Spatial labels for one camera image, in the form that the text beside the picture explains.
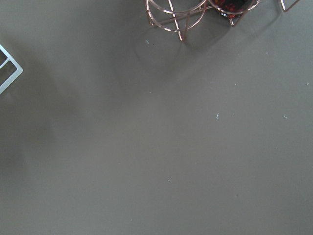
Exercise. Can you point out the dark drink bottle lower left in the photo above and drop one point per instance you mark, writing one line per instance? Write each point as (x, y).
(231, 8)

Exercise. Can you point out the copper wire bottle rack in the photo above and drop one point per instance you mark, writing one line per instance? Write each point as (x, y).
(179, 22)

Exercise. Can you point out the white wire cup rack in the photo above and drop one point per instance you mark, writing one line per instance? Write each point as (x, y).
(5, 59)

